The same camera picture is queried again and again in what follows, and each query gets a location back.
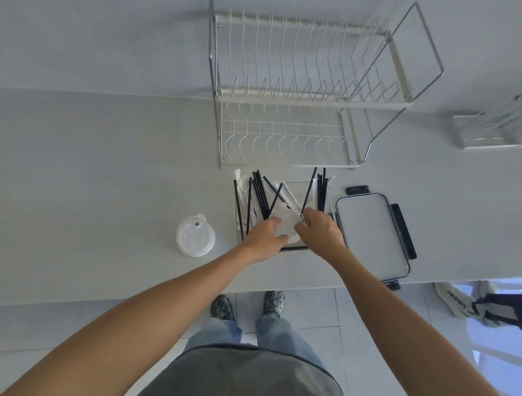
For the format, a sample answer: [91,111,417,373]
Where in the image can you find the white wire dish rack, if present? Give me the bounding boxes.
[208,0,445,170]

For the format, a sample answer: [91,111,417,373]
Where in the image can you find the grey shirt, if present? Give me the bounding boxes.
[138,346,348,396]

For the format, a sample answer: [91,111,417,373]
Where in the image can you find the person's right forearm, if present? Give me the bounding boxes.
[324,244,503,396]

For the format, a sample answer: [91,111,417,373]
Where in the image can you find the white plastic cup lid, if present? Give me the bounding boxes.
[267,203,306,246]

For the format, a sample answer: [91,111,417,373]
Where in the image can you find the bunch of black straws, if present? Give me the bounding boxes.
[233,167,328,241]

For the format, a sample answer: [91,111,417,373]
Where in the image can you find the clear rectangular storage box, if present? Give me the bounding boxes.
[233,178,340,252]

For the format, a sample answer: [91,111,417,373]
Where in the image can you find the small chrome rack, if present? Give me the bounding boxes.
[452,95,522,150]

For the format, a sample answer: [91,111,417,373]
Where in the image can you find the stack of white cup lids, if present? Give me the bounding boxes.
[176,213,215,258]

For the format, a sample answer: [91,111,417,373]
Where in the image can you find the blue jeans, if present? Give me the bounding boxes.
[183,313,332,374]

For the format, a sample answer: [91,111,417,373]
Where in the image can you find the person's left forearm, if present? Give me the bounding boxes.
[0,243,266,396]

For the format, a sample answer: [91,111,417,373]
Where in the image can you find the patterned right clog shoe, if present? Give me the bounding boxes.
[263,290,285,319]

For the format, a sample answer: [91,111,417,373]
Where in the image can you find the person's left hand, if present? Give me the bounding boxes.
[241,217,289,264]

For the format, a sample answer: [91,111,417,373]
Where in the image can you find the patterned left clog shoe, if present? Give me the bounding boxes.
[210,295,237,323]

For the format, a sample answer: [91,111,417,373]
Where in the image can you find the patterned clog shoe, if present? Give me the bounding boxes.
[210,295,237,323]
[263,290,285,319]

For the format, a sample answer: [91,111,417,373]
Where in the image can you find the person's right hand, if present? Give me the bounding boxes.
[294,207,348,261]

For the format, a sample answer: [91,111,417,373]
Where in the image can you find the container lid with black clips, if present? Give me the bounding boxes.
[334,185,418,291]

